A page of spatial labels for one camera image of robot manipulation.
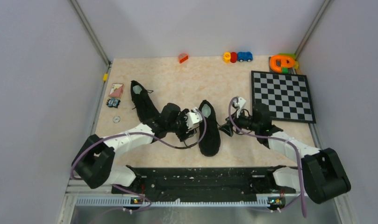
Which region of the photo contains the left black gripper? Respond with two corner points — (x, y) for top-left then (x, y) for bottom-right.
(167, 109), (197, 141)

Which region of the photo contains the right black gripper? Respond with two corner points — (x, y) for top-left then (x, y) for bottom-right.
(218, 107), (259, 136)

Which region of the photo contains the black shoe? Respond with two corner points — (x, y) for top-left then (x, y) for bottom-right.
(199, 100), (221, 157)
(130, 80), (159, 122)

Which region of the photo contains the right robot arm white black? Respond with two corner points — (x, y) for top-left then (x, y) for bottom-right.
(220, 97), (352, 204)

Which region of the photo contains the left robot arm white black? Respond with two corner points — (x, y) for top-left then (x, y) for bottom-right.
(70, 103), (207, 193)

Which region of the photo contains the small round metal disc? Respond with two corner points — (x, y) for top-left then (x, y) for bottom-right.
(113, 116), (121, 123)

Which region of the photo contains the black white checkerboard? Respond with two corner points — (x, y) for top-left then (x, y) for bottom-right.
(251, 71), (316, 124)

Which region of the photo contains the yellow toy cylinder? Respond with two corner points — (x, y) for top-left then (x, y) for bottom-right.
(222, 52), (231, 63)

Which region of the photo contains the blue toy car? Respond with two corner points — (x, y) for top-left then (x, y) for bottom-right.
(237, 52), (253, 62)

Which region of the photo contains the orange toy brick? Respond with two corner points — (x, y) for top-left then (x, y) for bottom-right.
(178, 53), (189, 63)

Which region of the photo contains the red toy cylinder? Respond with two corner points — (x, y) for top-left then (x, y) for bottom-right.
(230, 52), (237, 63)

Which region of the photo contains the small blue black toy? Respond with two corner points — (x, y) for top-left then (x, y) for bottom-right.
(106, 98), (121, 108)

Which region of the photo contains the pink triangle card box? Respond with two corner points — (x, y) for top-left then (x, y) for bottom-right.
(108, 83), (124, 98)

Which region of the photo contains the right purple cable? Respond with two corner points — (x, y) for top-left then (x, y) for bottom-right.
(228, 97), (307, 218)

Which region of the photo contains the purple cable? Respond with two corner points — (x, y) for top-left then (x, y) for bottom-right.
(228, 97), (307, 218)
(70, 109), (207, 214)

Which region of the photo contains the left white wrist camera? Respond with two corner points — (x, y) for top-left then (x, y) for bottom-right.
(185, 107), (203, 130)

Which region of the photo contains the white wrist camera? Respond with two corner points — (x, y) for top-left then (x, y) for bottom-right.
(185, 107), (203, 130)
(232, 96), (246, 117)

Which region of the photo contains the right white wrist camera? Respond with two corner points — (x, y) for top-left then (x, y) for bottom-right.
(232, 96), (246, 117)

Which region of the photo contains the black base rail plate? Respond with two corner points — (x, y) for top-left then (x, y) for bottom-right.
(82, 166), (330, 205)

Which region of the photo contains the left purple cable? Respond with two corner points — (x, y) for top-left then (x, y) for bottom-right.
(70, 109), (207, 214)

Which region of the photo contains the orange ring toy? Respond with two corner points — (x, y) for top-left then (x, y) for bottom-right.
(269, 55), (297, 74)

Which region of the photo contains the yellow clip on rail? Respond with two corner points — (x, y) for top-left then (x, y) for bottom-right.
(102, 73), (108, 82)

